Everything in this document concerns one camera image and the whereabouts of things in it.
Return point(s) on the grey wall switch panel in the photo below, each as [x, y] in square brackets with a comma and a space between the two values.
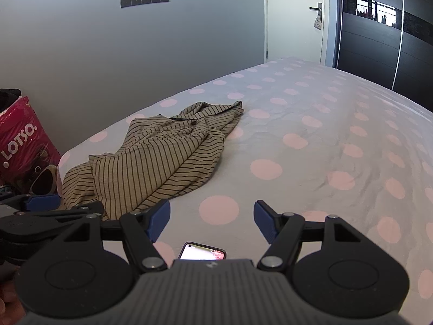
[145, 0]

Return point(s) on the dark sliding wardrobe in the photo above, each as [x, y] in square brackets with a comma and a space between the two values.
[365, 40]

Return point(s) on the small hanging pouch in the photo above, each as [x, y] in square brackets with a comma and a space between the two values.
[318, 22]

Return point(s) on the white door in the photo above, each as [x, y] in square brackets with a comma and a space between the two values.
[291, 23]

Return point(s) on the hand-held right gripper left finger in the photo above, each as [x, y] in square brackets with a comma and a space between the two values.
[161, 218]

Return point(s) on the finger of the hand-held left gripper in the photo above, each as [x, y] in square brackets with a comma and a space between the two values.
[42, 202]
[67, 215]

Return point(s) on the dark cloth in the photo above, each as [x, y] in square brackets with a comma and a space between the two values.
[8, 100]

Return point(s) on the beige shoe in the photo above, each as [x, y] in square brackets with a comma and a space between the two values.
[44, 181]

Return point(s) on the pink plastic bag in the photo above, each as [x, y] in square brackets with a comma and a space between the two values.
[20, 142]

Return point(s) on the beige striped pants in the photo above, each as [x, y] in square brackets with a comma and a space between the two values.
[152, 162]

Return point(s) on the black smartphone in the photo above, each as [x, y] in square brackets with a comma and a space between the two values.
[199, 252]

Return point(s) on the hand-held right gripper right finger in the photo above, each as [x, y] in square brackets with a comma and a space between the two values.
[264, 221]

